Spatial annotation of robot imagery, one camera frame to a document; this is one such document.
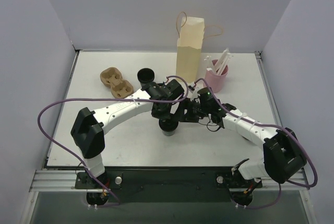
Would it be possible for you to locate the black coffee cup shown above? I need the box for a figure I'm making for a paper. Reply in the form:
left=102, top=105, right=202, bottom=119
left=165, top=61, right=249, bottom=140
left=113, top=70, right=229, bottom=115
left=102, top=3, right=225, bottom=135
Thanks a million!
left=159, top=121, right=178, bottom=136
left=137, top=68, right=155, bottom=87

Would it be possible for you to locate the black cup lid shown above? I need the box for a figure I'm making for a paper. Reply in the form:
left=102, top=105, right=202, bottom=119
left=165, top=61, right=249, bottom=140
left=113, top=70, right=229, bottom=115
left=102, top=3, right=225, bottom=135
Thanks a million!
left=159, top=120, right=178, bottom=132

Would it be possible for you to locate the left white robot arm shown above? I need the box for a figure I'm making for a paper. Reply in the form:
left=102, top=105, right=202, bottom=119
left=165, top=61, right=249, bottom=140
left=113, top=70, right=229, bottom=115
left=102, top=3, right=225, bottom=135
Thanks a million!
left=70, top=79, right=185, bottom=188

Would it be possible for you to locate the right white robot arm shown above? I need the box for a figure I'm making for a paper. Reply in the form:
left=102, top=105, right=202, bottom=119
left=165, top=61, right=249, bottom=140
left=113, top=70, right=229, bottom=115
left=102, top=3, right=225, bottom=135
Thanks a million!
left=181, top=86, right=307, bottom=186

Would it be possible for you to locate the pink straw holder cup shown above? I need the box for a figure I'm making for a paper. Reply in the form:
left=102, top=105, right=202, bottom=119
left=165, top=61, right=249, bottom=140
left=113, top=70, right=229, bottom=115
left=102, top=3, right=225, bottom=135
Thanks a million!
left=205, top=66, right=229, bottom=93

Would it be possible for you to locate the white wrapped straw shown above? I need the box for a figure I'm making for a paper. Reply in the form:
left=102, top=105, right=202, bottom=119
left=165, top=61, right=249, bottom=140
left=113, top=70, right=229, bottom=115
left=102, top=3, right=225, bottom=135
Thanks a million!
left=217, top=54, right=232, bottom=75
left=213, top=48, right=230, bottom=74
left=205, top=55, right=217, bottom=74

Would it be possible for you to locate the brown pulp cup carrier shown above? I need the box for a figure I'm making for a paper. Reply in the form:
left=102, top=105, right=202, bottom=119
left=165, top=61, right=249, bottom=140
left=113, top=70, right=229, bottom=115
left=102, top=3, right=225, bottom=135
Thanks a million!
left=100, top=67, right=134, bottom=99

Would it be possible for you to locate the beige paper bag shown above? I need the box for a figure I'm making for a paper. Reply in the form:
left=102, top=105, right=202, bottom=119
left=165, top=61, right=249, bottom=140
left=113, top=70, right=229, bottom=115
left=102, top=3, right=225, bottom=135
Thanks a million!
left=176, top=11, right=223, bottom=83

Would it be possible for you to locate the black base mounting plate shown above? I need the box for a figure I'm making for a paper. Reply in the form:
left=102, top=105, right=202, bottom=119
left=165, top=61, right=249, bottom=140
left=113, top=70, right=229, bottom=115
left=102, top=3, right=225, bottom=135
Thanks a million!
left=74, top=167, right=263, bottom=205

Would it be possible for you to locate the aluminium frame rail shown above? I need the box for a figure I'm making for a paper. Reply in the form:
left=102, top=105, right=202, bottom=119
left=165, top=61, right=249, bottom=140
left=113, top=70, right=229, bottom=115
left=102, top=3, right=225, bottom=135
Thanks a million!
left=28, top=51, right=311, bottom=193

